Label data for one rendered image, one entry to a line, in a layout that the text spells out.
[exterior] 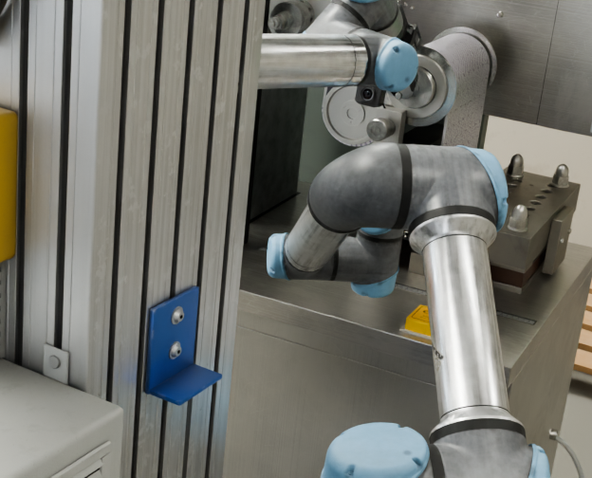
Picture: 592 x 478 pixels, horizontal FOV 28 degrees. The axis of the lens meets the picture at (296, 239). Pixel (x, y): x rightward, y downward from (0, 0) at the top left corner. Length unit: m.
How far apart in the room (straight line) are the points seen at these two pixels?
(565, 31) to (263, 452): 1.01
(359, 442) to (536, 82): 1.23
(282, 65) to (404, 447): 0.56
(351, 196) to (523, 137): 3.19
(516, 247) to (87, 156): 1.29
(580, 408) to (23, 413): 2.99
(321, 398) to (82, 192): 1.21
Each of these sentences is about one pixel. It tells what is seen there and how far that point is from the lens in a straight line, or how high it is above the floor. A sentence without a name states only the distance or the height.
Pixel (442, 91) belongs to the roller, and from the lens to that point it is 2.16.
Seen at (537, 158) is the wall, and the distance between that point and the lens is 4.73.
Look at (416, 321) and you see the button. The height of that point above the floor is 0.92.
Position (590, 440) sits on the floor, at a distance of 3.71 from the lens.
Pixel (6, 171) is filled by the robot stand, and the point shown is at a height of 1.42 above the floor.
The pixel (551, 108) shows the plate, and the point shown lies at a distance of 2.46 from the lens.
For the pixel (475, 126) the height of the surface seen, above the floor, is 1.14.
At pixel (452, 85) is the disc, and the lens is 2.16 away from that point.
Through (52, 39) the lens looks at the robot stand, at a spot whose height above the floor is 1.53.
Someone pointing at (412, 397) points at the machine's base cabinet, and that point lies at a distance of 2.07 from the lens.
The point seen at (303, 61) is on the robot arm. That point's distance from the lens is 1.66.
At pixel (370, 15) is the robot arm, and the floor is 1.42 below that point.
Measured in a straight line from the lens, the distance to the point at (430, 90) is 2.16.
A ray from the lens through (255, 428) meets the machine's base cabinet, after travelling 2.23.
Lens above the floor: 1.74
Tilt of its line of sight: 21 degrees down
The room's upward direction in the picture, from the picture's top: 6 degrees clockwise
